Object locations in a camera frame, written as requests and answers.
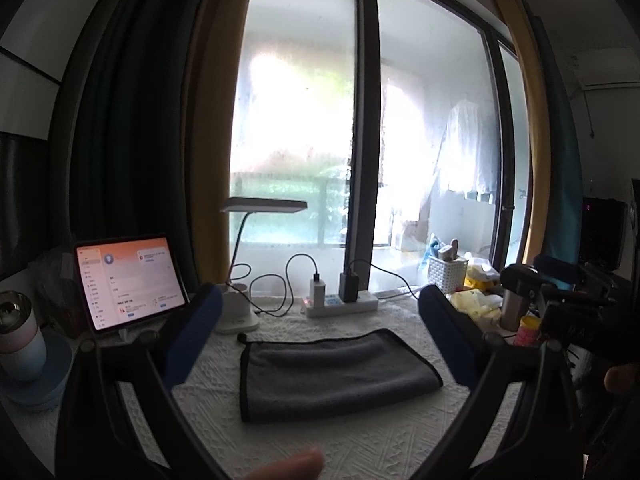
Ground black charger cable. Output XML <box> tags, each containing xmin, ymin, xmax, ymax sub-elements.
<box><xmin>248</xmin><ymin>253</ymin><xmax>319</xmax><ymax>318</ymax></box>

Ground small yellow-capped bottle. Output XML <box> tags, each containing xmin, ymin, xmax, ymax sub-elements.
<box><xmin>513</xmin><ymin>315</ymin><xmax>544</xmax><ymax>347</ymax></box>

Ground black lamp cable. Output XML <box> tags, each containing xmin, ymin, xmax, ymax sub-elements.
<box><xmin>227</xmin><ymin>262</ymin><xmax>261</xmax><ymax>316</ymax></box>

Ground white quilted table cover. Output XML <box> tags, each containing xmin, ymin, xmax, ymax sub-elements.
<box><xmin>7</xmin><ymin>294</ymin><xmax>531</xmax><ymax>480</ymax></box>

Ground dark green curtain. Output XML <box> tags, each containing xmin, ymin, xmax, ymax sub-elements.
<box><xmin>69</xmin><ymin>0</ymin><xmax>223</xmax><ymax>288</ymax></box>

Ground white desk lamp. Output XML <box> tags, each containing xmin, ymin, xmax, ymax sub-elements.
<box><xmin>214</xmin><ymin>198</ymin><xmax>309</xmax><ymax>335</ymax></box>

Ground person's right hand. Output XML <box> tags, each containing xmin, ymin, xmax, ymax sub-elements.
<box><xmin>603</xmin><ymin>364</ymin><xmax>640</xmax><ymax>397</ymax></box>

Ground dark window frame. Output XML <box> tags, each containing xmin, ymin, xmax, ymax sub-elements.
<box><xmin>344</xmin><ymin>0</ymin><xmax>518</xmax><ymax>293</ymax></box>

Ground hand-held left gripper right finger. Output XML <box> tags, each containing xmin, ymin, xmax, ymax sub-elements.
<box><xmin>417</xmin><ymin>284</ymin><xmax>587</xmax><ymax>480</ymax></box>

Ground white woven basket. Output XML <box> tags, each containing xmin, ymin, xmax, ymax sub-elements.
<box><xmin>427</xmin><ymin>255</ymin><xmax>470</xmax><ymax>295</ymax></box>

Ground blue plate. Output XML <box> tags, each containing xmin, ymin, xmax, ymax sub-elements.
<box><xmin>0</xmin><ymin>332</ymin><xmax>74</xmax><ymax>414</ymax></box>

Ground pink and white tumbler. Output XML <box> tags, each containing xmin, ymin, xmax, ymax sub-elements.
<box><xmin>0</xmin><ymin>290</ymin><xmax>49</xmax><ymax>382</ymax></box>

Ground yellow curtain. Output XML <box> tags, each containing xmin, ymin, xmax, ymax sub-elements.
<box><xmin>184</xmin><ymin>0</ymin><xmax>262</xmax><ymax>287</ymax></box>
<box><xmin>487</xmin><ymin>0</ymin><xmax>551</xmax><ymax>272</ymax></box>

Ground tablet with lit screen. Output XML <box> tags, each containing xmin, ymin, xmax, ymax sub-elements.
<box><xmin>73</xmin><ymin>234</ymin><xmax>191</xmax><ymax>337</ymax></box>

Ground grey towel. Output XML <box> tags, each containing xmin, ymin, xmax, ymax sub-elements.
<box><xmin>238</xmin><ymin>328</ymin><xmax>444</xmax><ymax>424</ymax></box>

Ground black charger plug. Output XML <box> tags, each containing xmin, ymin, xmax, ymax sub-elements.
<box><xmin>338</xmin><ymin>271</ymin><xmax>360</xmax><ymax>304</ymax></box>

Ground white charger plug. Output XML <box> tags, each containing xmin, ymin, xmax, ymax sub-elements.
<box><xmin>308</xmin><ymin>272</ymin><xmax>327</xmax><ymax>309</ymax></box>

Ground white power strip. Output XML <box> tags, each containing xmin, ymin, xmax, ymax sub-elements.
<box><xmin>302</xmin><ymin>291</ymin><xmax>379</xmax><ymax>319</ymax></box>

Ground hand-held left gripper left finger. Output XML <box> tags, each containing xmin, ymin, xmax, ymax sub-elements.
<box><xmin>55</xmin><ymin>282</ymin><xmax>226</xmax><ymax>480</ymax></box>

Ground white hanging garment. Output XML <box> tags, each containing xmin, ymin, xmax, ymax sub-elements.
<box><xmin>434</xmin><ymin>99</ymin><xmax>502</xmax><ymax>197</ymax></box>

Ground blue curtain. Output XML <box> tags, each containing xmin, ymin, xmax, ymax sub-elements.
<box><xmin>524</xmin><ymin>10</ymin><xmax>585</xmax><ymax>267</ymax></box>

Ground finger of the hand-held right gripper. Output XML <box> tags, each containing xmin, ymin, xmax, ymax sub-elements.
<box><xmin>500</xmin><ymin>263</ymin><xmax>548</xmax><ymax>307</ymax></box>
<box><xmin>532</xmin><ymin>254</ymin><xmax>586</xmax><ymax>292</ymax></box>

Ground yellow plastic bags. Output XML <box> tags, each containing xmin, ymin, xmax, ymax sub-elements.
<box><xmin>449</xmin><ymin>264</ymin><xmax>505</xmax><ymax>332</ymax></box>

